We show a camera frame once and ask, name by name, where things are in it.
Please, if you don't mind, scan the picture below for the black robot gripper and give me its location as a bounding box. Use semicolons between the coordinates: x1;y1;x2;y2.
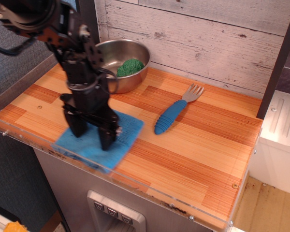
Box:
60;84;120;150

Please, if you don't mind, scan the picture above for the blue towel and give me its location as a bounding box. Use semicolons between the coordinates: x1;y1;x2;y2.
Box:
52;111;144;173

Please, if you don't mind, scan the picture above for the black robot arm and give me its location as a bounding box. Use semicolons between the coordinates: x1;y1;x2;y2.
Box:
0;0;119;150

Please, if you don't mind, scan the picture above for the yellow black object corner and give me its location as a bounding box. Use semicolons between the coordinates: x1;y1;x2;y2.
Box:
3;221;28;232

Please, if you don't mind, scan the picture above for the grey toy fridge cabinet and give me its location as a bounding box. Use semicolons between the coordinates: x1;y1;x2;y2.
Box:
35;149;227;232

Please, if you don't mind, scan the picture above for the green textured toy vegetable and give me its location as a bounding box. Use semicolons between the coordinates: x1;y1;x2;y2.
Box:
116;58;145;77

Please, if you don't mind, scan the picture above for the stainless steel bowl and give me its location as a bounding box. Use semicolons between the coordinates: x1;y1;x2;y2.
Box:
96;39;151;94

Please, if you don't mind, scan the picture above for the silver dispenser button panel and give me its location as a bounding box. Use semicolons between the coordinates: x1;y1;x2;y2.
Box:
87;190;146;232

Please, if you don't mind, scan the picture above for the white toy sink unit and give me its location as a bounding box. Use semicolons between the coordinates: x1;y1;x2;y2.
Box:
249;91;290;193

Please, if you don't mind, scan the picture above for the blue handled metal fork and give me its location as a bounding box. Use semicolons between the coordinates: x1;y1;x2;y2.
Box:
154;84;204;135

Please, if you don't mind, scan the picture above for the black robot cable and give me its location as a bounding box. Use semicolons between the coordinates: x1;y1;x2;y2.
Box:
0;36;37;57

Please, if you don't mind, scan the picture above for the dark vertical post left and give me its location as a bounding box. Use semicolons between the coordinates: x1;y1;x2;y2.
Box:
75;0;100;45

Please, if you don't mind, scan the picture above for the dark vertical post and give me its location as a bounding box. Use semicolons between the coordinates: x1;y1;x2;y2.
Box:
75;0;100;45
257;23;290;119

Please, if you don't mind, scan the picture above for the dark vertical post right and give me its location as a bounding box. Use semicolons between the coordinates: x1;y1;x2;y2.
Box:
257;23;290;119

